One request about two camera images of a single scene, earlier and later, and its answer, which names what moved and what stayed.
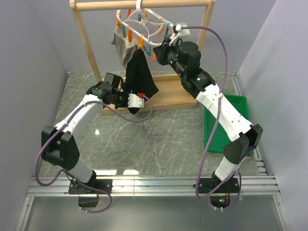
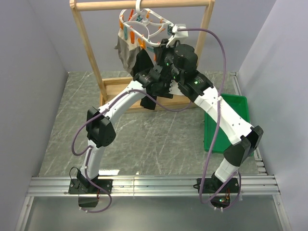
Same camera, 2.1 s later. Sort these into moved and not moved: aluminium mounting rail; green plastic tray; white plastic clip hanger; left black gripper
Moved: white plastic clip hanger; left black gripper
Not moved: green plastic tray; aluminium mounting rail
